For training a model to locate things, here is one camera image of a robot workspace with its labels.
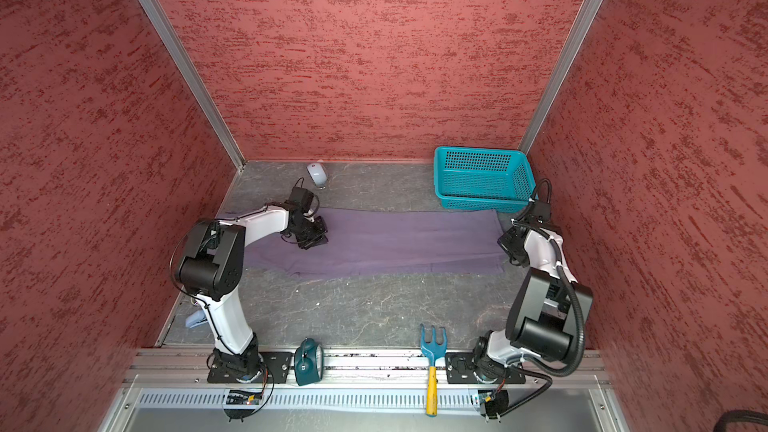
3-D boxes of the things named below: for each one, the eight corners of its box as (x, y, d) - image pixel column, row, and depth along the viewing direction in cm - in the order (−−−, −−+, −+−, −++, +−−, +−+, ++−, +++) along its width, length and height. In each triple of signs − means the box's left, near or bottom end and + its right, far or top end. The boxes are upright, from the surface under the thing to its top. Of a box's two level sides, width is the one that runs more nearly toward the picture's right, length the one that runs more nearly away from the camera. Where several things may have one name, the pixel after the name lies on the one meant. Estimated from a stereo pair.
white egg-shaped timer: (309, 188, 113) (304, 174, 106) (312, 176, 117) (307, 162, 110) (326, 188, 113) (322, 174, 106) (328, 176, 117) (324, 162, 110)
